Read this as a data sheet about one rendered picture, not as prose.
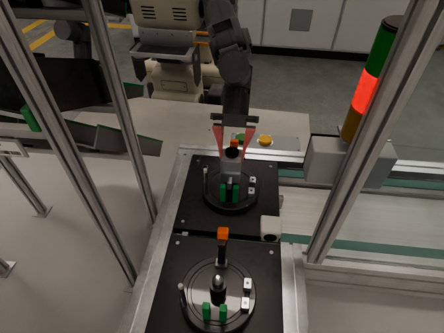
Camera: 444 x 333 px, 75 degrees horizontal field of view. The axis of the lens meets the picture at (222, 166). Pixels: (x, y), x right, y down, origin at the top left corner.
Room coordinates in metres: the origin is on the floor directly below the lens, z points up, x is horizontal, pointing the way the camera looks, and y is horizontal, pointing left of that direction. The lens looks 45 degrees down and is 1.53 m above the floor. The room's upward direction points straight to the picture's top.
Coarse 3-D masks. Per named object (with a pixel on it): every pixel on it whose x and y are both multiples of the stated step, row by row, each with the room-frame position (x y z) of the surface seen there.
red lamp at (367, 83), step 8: (360, 80) 0.33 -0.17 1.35; (368, 80) 0.31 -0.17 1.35; (376, 80) 0.31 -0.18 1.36; (360, 88) 0.32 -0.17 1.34; (368, 88) 0.31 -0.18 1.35; (360, 96) 0.32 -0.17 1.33; (368, 96) 0.31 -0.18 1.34; (352, 104) 0.33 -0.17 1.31; (360, 104) 0.31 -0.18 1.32; (360, 112) 0.31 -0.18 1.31
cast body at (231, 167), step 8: (224, 152) 0.47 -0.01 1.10; (232, 152) 0.46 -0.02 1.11; (240, 152) 0.47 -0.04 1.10; (224, 160) 0.44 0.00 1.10; (232, 160) 0.44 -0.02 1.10; (240, 160) 0.45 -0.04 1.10; (224, 168) 0.44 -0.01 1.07; (232, 168) 0.44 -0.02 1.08; (240, 168) 0.45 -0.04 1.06; (224, 176) 0.43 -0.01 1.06; (232, 176) 0.43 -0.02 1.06
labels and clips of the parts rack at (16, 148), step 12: (36, 0) 0.45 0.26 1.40; (24, 108) 0.27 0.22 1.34; (36, 120) 0.27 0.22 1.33; (0, 144) 0.28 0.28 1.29; (12, 144) 0.27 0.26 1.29; (24, 144) 0.47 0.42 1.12; (12, 156) 0.28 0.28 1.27; (24, 156) 0.27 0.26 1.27; (84, 156) 0.45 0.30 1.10; (96, 156) 0.45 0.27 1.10; (108, 156) 0.45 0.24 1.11; (120, 156) 0.44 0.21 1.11
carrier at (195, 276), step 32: (192, 256) 0.29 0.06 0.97; (256, 256) 0.29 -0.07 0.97; (160, 288) 0.22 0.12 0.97; (192, 288) 0.21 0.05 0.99; (224, 288) 0.20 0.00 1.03; (256, 288) 0.22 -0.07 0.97; (160, 320) 0.17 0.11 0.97; (192, 320) 0.16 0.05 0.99; (224, 320) 0.16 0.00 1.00; (256, 320) 0.17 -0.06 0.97
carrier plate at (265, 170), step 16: (192, 160) 0.58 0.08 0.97; (208, 160) 0.58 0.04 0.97; (192, 176) 0.51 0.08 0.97; (256, 176) 0.51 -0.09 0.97; (272, 176) 0.51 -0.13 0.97; (192, 192) 0.46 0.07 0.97; (272, 192) 0.46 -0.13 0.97; (192, 208) 0.41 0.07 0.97; (208, 208) 0.41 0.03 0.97; (256, 208) 0.41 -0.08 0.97; (272, 208) 0.41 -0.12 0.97; (176, 224) 0.37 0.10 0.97; (192, 224) 0.37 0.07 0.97; (208, 224) 0.37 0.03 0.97; (224, 224) 0.37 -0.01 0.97; (240, 224) 0.37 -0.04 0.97; (256, 224) 0.37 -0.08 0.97
